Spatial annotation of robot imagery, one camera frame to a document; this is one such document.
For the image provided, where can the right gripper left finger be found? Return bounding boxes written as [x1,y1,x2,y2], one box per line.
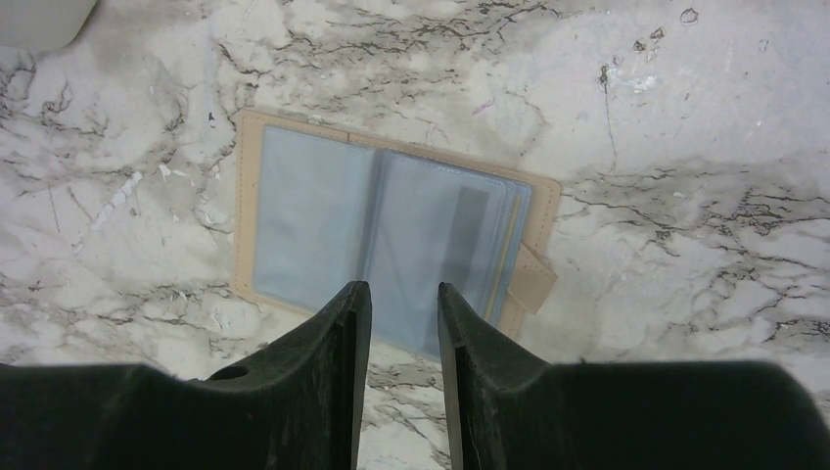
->
[1,281,372,469]

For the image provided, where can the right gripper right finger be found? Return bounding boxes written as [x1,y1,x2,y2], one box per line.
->
[438,283,829,469]

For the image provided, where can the beige card holder wallet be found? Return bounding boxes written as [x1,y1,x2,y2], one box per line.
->
[233,111,561,357]

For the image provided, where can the white oblong tray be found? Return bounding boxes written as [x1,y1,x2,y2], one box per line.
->
[1,0,98,52]

